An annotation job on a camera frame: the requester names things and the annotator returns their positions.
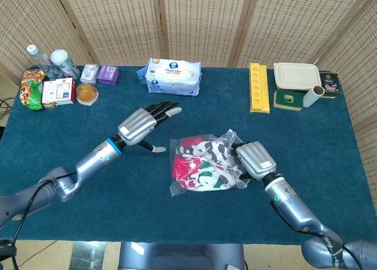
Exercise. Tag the purple small box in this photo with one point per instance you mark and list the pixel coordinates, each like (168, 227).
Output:
(108, 75)

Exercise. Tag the white red cardboard box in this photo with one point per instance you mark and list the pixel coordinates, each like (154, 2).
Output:
(57, 91)

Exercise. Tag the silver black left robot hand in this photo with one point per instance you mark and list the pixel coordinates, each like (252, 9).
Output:
(135, 127)

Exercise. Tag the clear plastic water bottle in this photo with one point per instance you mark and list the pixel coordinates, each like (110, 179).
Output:
(39, 59)

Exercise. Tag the orange jelly cup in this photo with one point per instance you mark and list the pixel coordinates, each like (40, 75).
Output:
(86, 93)

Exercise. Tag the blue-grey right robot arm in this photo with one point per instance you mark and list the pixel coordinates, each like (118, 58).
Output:
(294, 208)

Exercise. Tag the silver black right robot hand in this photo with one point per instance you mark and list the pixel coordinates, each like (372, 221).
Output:
(256, 159)

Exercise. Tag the blue-grey robot torso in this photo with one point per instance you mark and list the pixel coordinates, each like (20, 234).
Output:
(182, 256)

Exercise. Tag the yellow holed plastic tray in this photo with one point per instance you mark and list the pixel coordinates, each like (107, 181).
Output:
(259, 87)

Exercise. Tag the dark green tin can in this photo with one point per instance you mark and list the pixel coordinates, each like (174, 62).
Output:
(330, 82)

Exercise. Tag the orange green snack bag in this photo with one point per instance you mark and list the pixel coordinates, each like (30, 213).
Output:
(29, 90)

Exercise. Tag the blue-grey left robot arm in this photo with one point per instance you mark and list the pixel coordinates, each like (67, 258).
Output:
(91, 164)

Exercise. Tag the teal carpet table cover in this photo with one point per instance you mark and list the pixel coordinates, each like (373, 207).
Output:
(132, 208)

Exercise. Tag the green box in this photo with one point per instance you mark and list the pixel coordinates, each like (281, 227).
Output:
(288, 100)

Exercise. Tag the beige lidded food container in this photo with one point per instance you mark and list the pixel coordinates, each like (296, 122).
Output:
(296, 75)

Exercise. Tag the pale lilac clear box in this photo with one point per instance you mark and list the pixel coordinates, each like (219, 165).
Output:
(89, 74)

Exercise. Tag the red white green patterned clothes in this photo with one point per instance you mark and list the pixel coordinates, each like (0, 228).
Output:
(206, 167)

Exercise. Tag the white blue tissue pack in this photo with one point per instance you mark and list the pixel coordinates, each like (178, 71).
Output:
(173, 77)

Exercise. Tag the clear plastic bag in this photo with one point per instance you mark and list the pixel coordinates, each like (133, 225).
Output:
(232, 136)

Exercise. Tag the white paper roll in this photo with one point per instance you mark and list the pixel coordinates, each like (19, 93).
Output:
(312, 97)

